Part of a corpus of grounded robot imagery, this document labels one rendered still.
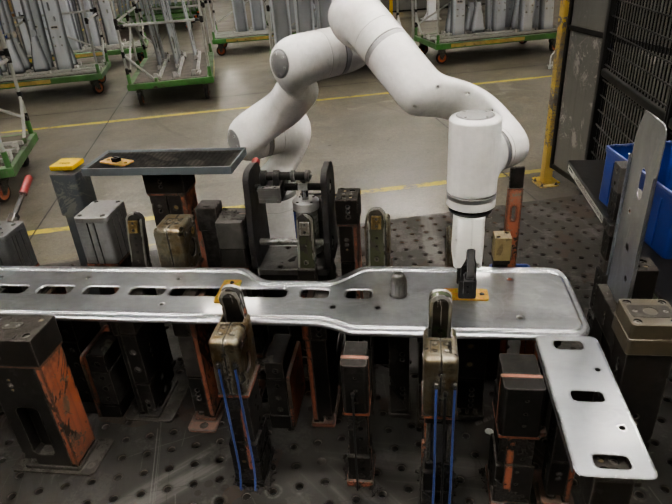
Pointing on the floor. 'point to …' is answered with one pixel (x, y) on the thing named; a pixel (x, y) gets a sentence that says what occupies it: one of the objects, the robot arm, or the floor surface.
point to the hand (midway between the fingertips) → (466, 281)
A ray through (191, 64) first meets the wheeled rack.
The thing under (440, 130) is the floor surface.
